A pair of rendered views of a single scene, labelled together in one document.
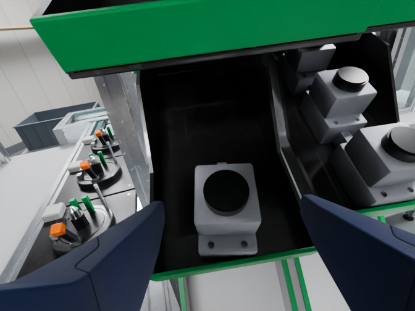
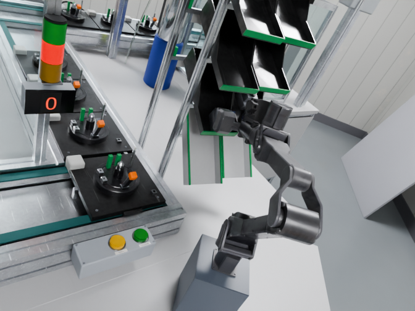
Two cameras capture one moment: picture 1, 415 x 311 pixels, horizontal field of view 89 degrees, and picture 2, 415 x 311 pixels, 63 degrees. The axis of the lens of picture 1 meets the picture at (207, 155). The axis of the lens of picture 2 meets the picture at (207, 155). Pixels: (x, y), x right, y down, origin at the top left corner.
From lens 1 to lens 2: 0.92 m
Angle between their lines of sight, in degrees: 31
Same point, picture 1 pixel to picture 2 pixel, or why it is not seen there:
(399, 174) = not seen: hidden behind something
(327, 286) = (227, 163)
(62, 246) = (84, 136)
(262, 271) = (209, 152)
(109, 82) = (197, 77)
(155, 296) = (150, 166)
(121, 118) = (194, 86)
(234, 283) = (199, 154)
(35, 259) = (64, 141)
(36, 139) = not seen: outside the picture
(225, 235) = not seen: hidden behind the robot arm
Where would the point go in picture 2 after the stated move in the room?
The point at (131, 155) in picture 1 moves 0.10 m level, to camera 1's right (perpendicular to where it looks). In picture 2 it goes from (189, 98) to (217, 102)
